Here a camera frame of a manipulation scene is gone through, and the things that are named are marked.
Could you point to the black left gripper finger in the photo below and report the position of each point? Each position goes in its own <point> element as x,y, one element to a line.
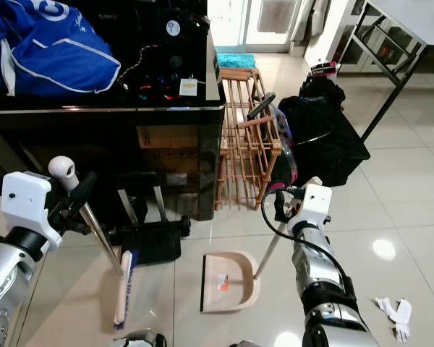
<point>83,191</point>

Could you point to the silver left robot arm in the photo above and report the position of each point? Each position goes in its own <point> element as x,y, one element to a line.
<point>3,282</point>

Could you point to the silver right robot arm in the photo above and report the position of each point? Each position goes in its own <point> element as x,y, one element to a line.
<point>315,264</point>

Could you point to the pink purple round case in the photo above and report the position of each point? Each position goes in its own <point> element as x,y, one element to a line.
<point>288,166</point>

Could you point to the glossy black desk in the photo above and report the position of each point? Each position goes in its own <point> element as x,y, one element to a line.
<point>101,116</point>

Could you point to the black fabric bag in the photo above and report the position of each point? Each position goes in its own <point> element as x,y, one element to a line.
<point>325,134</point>

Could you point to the black metal stand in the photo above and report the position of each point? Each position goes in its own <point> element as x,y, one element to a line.
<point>155,242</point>

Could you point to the blue white-trimmed bag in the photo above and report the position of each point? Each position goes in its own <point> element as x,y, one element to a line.
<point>58,61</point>

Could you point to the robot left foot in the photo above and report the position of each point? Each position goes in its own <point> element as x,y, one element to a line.
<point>137,338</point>

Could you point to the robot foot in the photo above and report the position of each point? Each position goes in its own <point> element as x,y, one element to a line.
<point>137,338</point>
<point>246,345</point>

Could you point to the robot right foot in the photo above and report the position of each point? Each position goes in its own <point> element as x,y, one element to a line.
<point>246,345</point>

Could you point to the red black label tag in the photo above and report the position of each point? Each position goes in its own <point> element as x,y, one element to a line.
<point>324,69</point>

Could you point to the orange wooden slatted rack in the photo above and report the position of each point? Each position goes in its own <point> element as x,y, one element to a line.
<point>235,74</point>

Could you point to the white crumpled paper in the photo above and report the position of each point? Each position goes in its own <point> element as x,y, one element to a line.
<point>398,314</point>

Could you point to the teal textured cloth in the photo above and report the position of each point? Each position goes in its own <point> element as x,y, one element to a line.
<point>235,60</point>

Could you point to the black open computer case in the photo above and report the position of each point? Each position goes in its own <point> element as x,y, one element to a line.
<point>159,43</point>

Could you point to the glass balcony door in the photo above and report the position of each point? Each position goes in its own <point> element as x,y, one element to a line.
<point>257,22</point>

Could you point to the white black-legged folding table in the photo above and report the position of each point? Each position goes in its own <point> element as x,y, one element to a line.
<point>412,18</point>

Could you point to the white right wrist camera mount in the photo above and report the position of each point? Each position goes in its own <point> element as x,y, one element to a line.
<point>316,206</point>

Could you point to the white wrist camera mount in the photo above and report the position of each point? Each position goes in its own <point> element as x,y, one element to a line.
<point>29,202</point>
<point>316,206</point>

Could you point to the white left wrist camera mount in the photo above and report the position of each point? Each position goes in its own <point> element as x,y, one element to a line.
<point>29,202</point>

